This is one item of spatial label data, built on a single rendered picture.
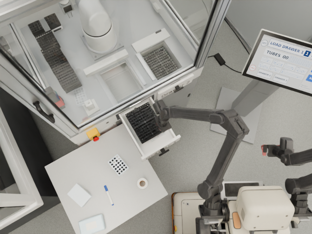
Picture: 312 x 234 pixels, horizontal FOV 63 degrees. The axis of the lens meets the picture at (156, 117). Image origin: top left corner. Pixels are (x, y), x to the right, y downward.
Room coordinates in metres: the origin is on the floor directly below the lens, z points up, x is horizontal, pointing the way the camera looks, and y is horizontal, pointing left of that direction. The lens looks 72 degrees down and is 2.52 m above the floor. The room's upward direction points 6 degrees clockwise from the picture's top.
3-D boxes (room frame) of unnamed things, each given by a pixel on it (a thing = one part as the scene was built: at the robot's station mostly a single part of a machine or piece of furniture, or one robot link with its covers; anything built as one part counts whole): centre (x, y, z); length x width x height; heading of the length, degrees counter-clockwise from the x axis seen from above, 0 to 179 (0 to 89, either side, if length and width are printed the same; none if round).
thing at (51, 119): (0.31, 0.48, 1.45); 0.05 x 0.03 x 0.19; 36
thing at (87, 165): (0.09, 0.29, 0.38); 0.62 x 0.58 x 0.76; 126
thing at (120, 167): (0.19, 0.22, 0.78); 0.12 x 0.08 x 0.04; 47
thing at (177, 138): (0.32, -0.05, 0.87); 0.29 x 0.02 x 0.11; 126
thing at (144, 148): (0.49, 0.07, 0.86); 0.40 x 0.26 x 0.06; 36
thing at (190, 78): (0.76, -0.11, 0.87); 0.29 x 0.02 x 0.11; 126
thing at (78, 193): (-0.02, 0.44, 0.79); 0.13 x 0.09 x 0.05; 56
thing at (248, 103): (0.92, -0.83, 0.51); 0.50 x 0.45 x 1.02; 167
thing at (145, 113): (0.48, 0.07, 0.87); 0.22 x 0.18 x 0.06; 36
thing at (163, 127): (0.44, -0.05, 1.08); 0.10 x 0.07 x 0.07; 34
